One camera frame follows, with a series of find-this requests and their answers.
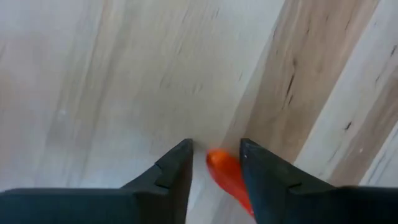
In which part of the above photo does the small red chili pepper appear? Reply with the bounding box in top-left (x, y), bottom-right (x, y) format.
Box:
top-left (205, 148), bottom-right (256, 218)

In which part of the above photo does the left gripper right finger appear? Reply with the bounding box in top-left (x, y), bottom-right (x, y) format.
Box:
top-left (240, 138), bottom-right (398, 224)

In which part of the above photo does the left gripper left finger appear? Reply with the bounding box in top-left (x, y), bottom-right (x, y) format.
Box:
top-left (0, 138), bottom-right (194, 224)

